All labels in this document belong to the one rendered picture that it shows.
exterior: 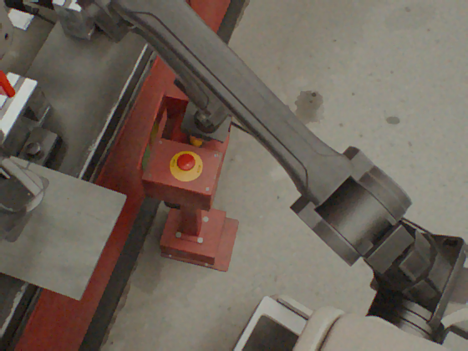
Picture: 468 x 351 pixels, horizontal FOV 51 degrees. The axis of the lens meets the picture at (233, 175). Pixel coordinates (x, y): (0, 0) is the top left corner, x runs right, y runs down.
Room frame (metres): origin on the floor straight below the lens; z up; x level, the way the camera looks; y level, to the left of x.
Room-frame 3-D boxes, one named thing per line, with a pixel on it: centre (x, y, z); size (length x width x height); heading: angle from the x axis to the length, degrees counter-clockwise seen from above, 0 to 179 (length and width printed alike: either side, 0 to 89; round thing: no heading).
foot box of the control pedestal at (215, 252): (0.45, 0.08, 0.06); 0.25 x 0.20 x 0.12; 86
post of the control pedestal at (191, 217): (0.46, 0.11, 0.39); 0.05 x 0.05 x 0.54; 86
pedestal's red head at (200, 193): (0.46, 0.11, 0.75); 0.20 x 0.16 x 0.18; 176
